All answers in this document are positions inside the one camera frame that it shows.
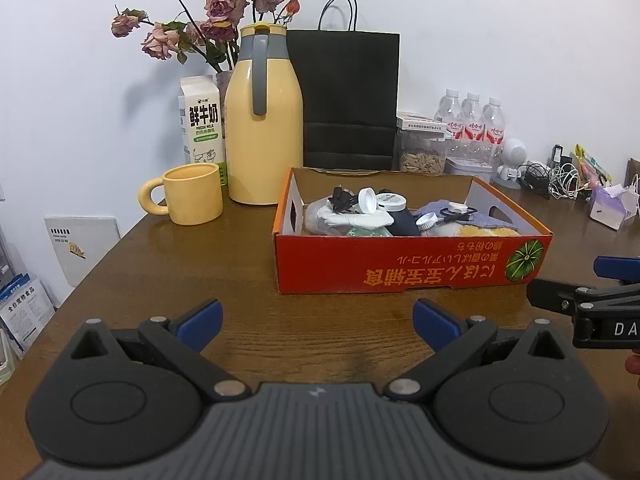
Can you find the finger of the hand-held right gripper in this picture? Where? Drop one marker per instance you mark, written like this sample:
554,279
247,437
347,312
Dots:
620,267
555,294

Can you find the white robot speaker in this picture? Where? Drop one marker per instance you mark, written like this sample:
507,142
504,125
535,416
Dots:
512,157

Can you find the purple knitted cloth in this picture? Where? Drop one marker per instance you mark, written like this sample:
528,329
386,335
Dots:
487,219

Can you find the navy blue pouch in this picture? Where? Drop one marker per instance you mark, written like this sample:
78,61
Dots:
404,222

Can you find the red cardboard box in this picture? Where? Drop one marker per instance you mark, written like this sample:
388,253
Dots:
375,265

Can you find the white milk carton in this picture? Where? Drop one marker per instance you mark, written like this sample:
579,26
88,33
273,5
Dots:
200,125

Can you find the purple tissue pack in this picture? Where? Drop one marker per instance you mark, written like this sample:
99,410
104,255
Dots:
612,207

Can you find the large white bottle cap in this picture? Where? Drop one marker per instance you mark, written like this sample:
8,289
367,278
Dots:
367,200

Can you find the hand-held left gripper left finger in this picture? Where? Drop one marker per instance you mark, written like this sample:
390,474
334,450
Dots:
202,322

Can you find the printed tin box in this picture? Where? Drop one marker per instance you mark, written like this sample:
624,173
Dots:
467,169

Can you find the black paper bag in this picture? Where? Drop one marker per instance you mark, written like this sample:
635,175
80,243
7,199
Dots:
350,90

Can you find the blue printed leaflet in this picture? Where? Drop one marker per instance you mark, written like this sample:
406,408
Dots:
25,310

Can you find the person's right hand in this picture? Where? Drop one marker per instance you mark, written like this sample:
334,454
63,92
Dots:
634,365

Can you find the white cloth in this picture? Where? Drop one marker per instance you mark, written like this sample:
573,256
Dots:
355,219

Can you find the ribbed white bottle cap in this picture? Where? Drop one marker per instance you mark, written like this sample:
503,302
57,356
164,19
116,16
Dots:
426,221

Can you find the yellow thermos jug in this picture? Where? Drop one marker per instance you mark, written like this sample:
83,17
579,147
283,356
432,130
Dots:
265,150

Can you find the white round charger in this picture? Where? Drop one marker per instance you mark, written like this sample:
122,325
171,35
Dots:
392,202

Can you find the dried pink flowers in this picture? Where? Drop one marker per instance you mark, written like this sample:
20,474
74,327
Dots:
215,10

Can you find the yellow white plush toy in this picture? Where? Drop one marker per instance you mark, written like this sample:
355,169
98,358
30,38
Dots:
490,231

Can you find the small white cap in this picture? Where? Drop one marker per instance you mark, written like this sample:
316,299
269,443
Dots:
456,207

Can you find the clear seed container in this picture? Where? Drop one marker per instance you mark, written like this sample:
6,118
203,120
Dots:
422,157

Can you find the glass vase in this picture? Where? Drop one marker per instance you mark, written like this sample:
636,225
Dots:
222,85

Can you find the colourful snack packet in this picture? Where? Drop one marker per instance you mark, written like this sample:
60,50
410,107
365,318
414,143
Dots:
592,165

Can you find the flat white box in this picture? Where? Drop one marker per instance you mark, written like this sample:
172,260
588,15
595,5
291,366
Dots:
420,122

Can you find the small dark bottle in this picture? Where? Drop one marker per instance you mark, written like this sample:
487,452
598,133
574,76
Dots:
560,155

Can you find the yellow mug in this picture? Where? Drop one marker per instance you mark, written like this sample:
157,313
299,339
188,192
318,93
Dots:
195,195

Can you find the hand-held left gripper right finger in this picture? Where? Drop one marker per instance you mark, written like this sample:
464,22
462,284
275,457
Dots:
437,325

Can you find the translucent white container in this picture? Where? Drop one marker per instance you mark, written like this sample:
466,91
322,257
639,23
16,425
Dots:
314,220

